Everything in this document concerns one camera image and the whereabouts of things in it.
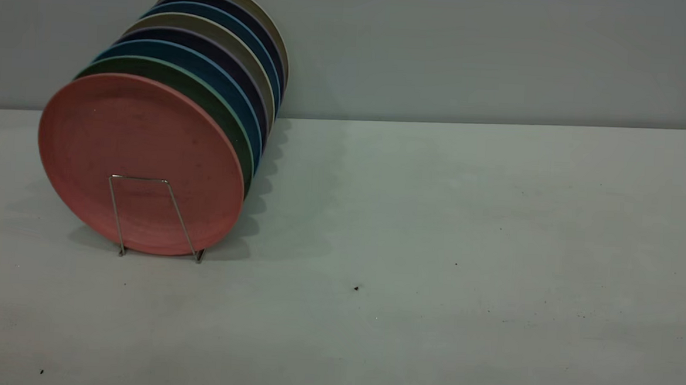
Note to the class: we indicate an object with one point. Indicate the pink round plate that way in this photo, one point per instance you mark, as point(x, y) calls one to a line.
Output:
point(139, 158)

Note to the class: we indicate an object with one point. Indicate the green round plate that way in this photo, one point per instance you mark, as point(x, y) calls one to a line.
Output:
point(207, 91)

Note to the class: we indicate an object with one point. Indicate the blue round plate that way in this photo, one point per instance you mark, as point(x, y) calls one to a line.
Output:
point(220, 71)
point(229, 15)

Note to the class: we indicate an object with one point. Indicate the dark purple round plate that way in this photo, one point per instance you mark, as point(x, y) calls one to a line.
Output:
point(227, 52)
point(241, 6)

